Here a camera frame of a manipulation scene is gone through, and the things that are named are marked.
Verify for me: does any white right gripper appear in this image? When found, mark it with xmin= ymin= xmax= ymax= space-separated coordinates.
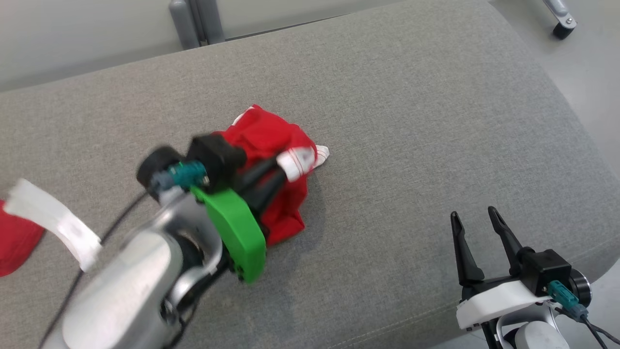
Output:
xmin=450 ymin=206 xmax=553 ymax=333

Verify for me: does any teal left camera connector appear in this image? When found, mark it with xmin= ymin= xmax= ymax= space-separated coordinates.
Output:
xmin=151 ymin=162 xmax=208 ymax=190

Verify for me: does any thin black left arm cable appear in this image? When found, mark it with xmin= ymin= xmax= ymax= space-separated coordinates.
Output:
xmin=39 ymin=191 xmax=148 ymax=349

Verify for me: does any teal camera connector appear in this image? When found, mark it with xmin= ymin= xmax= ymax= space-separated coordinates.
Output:
xmin=547 ymin=280 xmax=589 ymax=321
xmin=151 ymin=162 xmax=208 ymax=190

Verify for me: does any black caster wheel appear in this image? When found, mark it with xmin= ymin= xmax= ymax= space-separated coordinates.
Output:
xmin=553 ymin=22 xmax=578 ymax=40

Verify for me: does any teal right camera connector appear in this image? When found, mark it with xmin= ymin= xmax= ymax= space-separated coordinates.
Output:
xmin=547 ymin=280 xmax=589 ymax=321

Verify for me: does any grey metal caster leg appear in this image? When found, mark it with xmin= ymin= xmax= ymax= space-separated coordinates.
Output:
xmin=542 ymin=0 xmax=578 ymax=27

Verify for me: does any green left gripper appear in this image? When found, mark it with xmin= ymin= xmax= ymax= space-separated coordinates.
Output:
xmin=190 ymin=156 xmax=288 ymax=285

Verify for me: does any white label strip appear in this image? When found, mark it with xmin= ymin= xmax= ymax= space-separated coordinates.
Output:
xmin=2 ymin=178 xmax=103 ymax=272

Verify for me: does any grey partition post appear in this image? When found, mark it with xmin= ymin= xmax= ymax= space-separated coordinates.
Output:
xmin=169 ymin=0 xmax=226 ymax=50

